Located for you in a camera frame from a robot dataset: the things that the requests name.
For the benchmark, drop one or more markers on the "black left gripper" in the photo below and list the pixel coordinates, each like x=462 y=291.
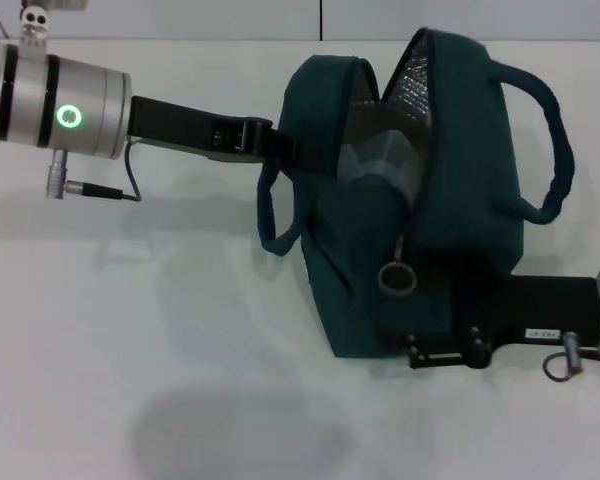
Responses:
x=175 y=122

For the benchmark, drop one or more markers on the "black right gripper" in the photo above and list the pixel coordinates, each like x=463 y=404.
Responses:
x=530 y=305

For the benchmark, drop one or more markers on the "clear lunch box blue lid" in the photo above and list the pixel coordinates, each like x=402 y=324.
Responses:
x=380 y=155

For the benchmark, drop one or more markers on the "dark teal insulated lunch bag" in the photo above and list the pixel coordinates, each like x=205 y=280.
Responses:
x=470 y=175

